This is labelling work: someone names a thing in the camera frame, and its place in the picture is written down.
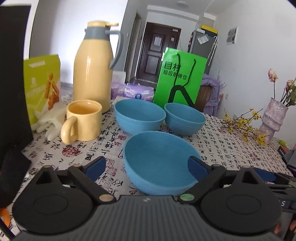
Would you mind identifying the wooden chair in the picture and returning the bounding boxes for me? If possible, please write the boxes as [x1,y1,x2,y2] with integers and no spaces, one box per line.
[195,85,212,113]

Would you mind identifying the white umbrella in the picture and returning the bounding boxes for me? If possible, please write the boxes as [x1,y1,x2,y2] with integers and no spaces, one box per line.
[208,36,219,66]

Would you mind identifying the purple tissue pack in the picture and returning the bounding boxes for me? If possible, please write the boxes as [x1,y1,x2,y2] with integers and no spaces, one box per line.
[123,83,154,100]

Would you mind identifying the white gloves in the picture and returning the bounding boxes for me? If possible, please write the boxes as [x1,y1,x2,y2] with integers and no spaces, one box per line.
[31,103,68,141]

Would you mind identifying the grey refrigerator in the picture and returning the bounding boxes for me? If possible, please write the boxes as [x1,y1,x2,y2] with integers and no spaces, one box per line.
[187,29,219,75]

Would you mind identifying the purple plastic packet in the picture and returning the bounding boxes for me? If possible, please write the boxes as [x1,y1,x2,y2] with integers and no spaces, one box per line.
[111,82,126,100]

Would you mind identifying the dark brown entrance door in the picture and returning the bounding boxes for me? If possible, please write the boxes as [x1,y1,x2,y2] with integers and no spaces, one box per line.
[135,22,182,84]

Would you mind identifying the purple jacket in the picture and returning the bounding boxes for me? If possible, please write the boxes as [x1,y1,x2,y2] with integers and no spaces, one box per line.
[201,74,223,116]

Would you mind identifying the grey interior door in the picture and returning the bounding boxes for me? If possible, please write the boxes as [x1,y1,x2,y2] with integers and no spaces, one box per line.
[125,13,142,80]

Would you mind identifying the yellow thermos jug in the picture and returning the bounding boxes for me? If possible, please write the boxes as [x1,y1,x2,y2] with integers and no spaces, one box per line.
[73,20,124,114]

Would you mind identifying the bunch of dried pink roses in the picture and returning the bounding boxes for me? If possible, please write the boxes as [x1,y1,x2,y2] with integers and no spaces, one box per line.
[268,68,296,107]

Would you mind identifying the orange item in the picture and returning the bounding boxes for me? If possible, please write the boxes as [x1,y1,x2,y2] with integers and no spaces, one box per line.
[0,208,11,229]

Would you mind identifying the yellow flower branch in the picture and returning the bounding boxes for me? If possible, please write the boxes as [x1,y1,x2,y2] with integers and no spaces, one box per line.
[221,108,269,146]

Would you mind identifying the printed calligraphy tablecloth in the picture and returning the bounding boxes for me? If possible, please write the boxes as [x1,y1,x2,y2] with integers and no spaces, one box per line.
[0,98,296,239]

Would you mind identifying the white wall panel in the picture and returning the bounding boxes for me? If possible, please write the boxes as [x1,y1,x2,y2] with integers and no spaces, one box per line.
[226,26,238,45]

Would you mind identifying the yellow snack box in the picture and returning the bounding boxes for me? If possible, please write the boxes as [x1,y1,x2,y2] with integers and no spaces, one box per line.
[23,54,61,126]

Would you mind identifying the pink speckled vase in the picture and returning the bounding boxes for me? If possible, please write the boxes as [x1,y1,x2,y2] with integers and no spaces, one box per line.
[259,97,289,145]

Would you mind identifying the yellow mug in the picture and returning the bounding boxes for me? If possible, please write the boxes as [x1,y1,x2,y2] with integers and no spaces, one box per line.
[60,100,103,144]

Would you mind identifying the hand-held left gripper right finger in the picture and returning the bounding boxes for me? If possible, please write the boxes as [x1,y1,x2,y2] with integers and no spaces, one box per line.
[178,156,264,205]

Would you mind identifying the green paper bag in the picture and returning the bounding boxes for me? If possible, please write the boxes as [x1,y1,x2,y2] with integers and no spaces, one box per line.
[153,47,208,108]

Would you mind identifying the blue bowl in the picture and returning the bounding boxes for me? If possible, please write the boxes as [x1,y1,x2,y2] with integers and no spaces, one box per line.
[123,131,203,195]
[114,100,166,135]
[164,103,207,136]

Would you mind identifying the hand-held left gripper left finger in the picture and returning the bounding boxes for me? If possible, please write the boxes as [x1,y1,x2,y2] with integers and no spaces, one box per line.
[34,156,116,205]

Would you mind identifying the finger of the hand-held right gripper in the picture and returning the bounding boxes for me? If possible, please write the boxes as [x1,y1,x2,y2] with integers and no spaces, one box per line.
[253,168,296,184]
[266,184,296,194]

